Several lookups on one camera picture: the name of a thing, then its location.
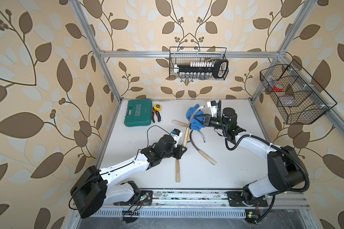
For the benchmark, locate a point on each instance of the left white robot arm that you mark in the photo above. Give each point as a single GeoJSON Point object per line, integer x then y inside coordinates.
{"type": "Point", "coordinates": [97, 187]}

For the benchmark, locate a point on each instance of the black wire basket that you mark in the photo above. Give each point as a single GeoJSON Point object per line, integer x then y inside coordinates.
{"type": "Point", "coordinates": [183, 55]}
{"type": "Point", "coordinates": [304, 99]}

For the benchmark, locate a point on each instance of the red handled pliers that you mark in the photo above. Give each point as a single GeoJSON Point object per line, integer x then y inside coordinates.
{"type": "Point", "coordinates": [157, 114]}

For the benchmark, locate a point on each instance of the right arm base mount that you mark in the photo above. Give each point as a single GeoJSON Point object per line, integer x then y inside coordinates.
{"type": "Point", "coordinates": [245, 199]}

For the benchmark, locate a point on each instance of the rear black wire basket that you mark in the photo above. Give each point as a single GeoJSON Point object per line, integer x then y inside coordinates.
{"type": "Point", "coordinates": [183, 55]}

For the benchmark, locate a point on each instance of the blue grey microfiber rag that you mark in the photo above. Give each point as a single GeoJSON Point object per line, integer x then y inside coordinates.
{"type": "Point", "coordinates": [196, 116]}

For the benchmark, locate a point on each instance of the yellow tape measure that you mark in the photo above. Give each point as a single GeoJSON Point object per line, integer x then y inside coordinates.
{"type": "Point", "coordinates": [157, 107]}

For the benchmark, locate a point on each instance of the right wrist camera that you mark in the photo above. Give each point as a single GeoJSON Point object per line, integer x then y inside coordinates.
{"type": "Point", "coordinates": [215, 108]}

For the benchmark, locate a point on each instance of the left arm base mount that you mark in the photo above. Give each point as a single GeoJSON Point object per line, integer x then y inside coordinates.
{"type": "Point", "coordinates": [138, 195]}

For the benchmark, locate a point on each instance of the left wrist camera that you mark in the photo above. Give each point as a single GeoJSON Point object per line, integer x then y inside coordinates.
{"type": "Point", "coordinates": [176, 135]}

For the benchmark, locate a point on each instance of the right black wire basket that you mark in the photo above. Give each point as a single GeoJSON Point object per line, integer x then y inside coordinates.
{"type": "Point", "coordinates": [304, 99]}

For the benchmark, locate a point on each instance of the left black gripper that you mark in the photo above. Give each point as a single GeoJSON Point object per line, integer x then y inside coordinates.
{"type": "Point", "coordinates": [178, 151]}

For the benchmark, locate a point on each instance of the red item in basket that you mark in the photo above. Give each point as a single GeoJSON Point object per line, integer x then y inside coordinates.
{"type": "Point", "coordinates": [278, 88]}

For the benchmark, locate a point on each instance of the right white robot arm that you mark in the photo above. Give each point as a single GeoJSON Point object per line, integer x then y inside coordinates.
{"type": "Point", "coordinates": [285, 171]}

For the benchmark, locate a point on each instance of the green plastic tool case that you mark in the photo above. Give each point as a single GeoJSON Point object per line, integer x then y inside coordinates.
{"type": "Point", "coordinates": [139, 113]}

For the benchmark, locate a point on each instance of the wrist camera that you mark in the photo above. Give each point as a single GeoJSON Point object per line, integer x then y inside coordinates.
{"type": "Point", "coordinates": [215, 108]}
{"type": "Point", "coordinates": [176, 135]}

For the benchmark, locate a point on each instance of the sickle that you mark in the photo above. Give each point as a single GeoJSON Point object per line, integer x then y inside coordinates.
{"type": "Point", "coordinates": [186, 125]}
{"type": "Point", "coordinates": [177, 171]}
{"type": "Point", "coordinates": [186, 135]}
{"type": "Point", "coordinates": [201, 152]}

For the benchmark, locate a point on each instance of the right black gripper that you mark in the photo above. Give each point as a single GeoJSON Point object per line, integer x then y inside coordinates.
{"type": "Point", "coordinates": [207, 119]}

